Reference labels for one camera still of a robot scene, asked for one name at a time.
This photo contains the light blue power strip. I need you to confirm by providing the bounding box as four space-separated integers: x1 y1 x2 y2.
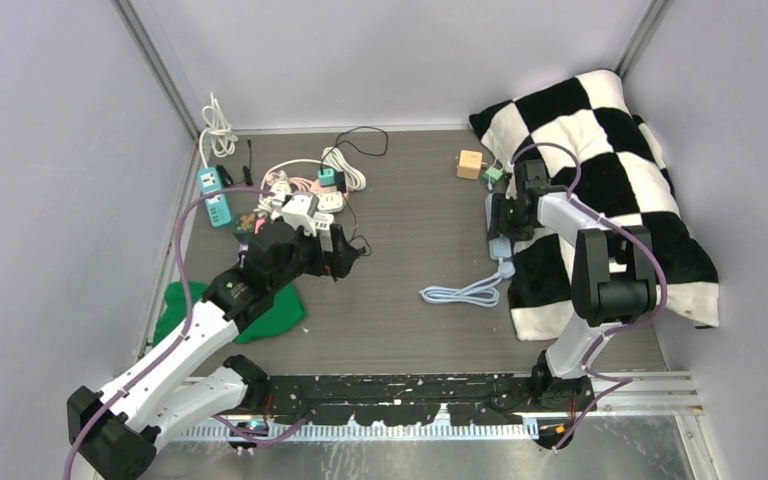
484 194 513 262

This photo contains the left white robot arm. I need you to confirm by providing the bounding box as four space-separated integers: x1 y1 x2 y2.
66 221 368 479

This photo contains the green plug adapter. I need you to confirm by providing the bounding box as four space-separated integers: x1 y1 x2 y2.
480 167 505 190

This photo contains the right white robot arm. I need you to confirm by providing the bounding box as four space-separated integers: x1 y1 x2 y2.
485 160 664 411

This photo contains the white multi-port charger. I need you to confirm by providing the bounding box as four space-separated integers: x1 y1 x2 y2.
312 212 335 235

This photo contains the light blue cable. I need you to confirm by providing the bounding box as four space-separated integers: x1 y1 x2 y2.
419 258 516 309

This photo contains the black white checkered blanket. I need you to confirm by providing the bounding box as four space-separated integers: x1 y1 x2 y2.
468 69 720 341

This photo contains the pink plug adapter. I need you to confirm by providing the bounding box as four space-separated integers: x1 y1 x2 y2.
254 218 269 235

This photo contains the teal power strip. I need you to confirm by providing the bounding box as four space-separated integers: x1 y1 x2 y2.
197 166 232 227

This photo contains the green cloth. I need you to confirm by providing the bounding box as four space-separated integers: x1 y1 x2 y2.
151 281 307 346

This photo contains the orange cube adapter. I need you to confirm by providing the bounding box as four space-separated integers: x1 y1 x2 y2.
455 149 488 180

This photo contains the white power strip cable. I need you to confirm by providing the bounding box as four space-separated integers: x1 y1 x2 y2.
198 92 240 170

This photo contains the teal small plug adapter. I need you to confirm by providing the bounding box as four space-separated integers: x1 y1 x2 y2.
317 167 336 187

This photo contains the green patterned adapter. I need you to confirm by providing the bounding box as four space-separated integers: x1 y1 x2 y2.
231 213 258 244

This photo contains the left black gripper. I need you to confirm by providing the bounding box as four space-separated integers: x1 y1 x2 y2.
269 220 356 292

